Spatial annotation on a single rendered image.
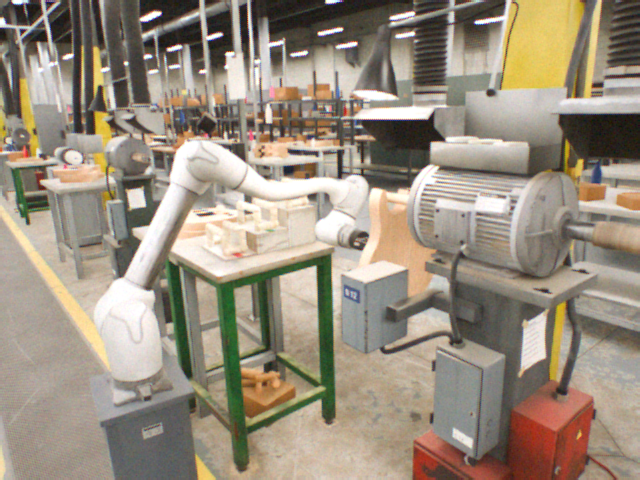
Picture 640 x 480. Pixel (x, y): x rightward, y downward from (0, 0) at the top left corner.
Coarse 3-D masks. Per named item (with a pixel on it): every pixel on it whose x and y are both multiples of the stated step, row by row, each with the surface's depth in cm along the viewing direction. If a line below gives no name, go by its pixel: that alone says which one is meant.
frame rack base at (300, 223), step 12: (276, 204) 224; (264, 216) 228; (288, 216) 211; (300, 216) 214; (312, 216) 218; (288, 228) 212; (300, 228) 216; (312, 228) 220; (288, 240) 213; (300, 240) 217; (312, 240) 221
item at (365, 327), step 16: (352, 272) 124; (368, 272) 124; (384, 272) 123; (400, 272) 124; (352, 288) 121; (368, 288) 118; (384, 288) 122; (400, 288) 126; (352, 304) 123; (368, 304) 119; (384, 304) 123; (352, 320) 124; (368, 320) 120; (384, 320) 124; (352, 336) 125; (368, 336) 121; (384, 336) 125; (400, 336) 130; (432, 336) 125; (448, 336) 123; (368, 352) 123; (384, 352) 133
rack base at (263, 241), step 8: (248, 224) 221; (232, 232) 223; (248, 232) 209; (256, 232) 206; (264, 232) 206; (272, 232) 208; (280, 232) 210; (232, 240) 225; (248, 240) 210; (256, 240) 204; (264, 240) 206; (272, 240) 209; (280, 240) 211; (248, 248) 211; (256, 248) 205; (264, 248) 207; (272, 248) 209; (280, 248) 212
